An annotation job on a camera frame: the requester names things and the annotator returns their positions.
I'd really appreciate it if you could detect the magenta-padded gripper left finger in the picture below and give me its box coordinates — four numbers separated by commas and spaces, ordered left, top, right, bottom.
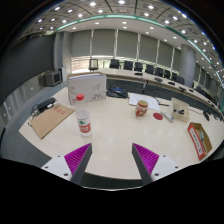
41, 143, 93, 185

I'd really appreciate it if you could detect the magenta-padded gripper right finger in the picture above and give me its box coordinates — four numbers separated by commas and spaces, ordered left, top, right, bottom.
132, 143, 183, 185

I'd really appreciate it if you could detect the clear red-capped water bottle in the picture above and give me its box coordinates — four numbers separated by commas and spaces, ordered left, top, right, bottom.
74, 93, 93, 138

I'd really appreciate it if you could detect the flat round red coaster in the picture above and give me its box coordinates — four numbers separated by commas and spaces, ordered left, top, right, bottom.
152, 112, 164, 121

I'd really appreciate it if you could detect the small white remote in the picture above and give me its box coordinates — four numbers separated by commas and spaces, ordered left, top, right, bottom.
160, 109, 175, 123

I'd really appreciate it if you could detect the brown paper envelope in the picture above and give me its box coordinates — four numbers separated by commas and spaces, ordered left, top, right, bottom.
29, 103, 76, 140

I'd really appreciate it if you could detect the red and cream mug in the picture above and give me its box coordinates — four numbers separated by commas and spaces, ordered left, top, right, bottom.
134, 99, 149, 118

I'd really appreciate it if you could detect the open red-flapped cardboard box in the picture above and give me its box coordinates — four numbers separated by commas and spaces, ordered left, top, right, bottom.
186, 122, 213, 161

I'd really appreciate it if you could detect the white printed paper sheet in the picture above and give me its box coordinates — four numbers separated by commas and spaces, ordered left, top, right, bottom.
128, 92, 161, 112

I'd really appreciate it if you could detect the beige desk organizer tray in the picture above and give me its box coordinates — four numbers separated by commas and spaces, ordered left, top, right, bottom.
169, 97, 191, 123

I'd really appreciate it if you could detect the black power adapter box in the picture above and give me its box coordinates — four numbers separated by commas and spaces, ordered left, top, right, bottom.
34, 97, 58, 114

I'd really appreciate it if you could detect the large white cardboard box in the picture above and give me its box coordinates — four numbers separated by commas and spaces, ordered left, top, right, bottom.
66, 72, 108, 106

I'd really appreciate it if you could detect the black conference desk phone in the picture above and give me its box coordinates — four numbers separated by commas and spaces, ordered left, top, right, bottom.
106, 84, 129, 99

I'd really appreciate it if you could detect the row of black desk microphones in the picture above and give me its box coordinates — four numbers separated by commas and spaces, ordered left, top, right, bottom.
133, 71, 188, 93

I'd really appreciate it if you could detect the grey box monitor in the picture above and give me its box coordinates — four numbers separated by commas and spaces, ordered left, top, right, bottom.
44, 69, 64, 88

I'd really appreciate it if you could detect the row of black office chairs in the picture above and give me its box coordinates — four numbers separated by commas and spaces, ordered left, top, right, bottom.
88, 58, 208, 98

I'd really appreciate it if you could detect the group of ceiling lights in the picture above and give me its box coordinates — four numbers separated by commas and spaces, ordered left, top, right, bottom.
33, 0, 224, 78

